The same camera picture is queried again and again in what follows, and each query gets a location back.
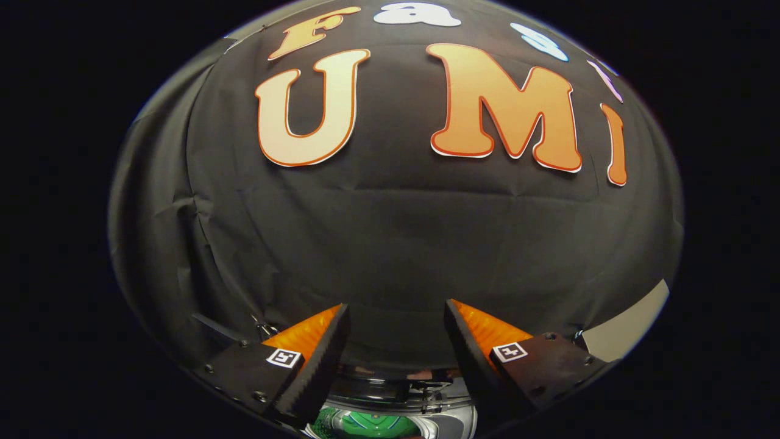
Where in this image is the black backdrop cloth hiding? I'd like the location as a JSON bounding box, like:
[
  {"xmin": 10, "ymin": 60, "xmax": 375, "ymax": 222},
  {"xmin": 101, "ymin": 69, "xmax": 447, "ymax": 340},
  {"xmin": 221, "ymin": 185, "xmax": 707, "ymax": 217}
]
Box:
[{"xmin": 108, "ymin": 0, "xmax": 684, "ymax": 391}]

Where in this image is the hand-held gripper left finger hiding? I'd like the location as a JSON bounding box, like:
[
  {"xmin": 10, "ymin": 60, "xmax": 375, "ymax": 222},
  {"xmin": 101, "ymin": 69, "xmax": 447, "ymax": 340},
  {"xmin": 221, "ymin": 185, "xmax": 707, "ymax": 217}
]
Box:
[{"xmin": 195, "ymin": 303, "xmax": 352, "ymax": 429}]

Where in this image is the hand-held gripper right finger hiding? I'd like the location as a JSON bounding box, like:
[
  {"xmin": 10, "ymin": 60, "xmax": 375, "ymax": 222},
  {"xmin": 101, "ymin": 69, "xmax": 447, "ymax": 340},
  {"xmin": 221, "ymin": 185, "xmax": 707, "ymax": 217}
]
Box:
[{"xmin": 444, "ymin": 299, "xmax": 610, "ymax": 423}]

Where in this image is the green polo shirt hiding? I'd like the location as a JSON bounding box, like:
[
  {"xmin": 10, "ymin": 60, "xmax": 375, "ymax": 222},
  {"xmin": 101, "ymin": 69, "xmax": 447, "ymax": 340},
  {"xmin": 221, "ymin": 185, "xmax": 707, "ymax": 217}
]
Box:
[{"xmin": 314, "ymin": 407, "xmax": 425, "ymax": 439}]

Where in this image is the washing machine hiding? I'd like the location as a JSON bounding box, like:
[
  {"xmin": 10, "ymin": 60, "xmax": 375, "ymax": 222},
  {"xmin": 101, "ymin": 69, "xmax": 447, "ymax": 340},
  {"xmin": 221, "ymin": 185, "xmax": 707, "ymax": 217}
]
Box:
[{"xmin": 302, "ymin": 363, "xmax": 479, "ymax": 439}]

